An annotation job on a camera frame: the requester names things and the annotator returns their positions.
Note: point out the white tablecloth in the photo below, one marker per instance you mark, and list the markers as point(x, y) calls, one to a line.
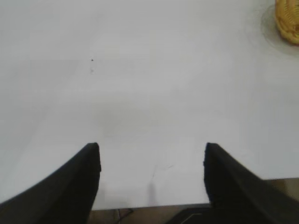
point(140, 93)

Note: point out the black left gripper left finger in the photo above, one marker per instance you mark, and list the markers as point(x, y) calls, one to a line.
point(58, 196)

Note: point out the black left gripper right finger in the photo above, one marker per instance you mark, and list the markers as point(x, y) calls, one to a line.
point(238, 196)

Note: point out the yellow woven wicker basket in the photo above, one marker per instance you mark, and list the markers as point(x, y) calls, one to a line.
point(288, 22)

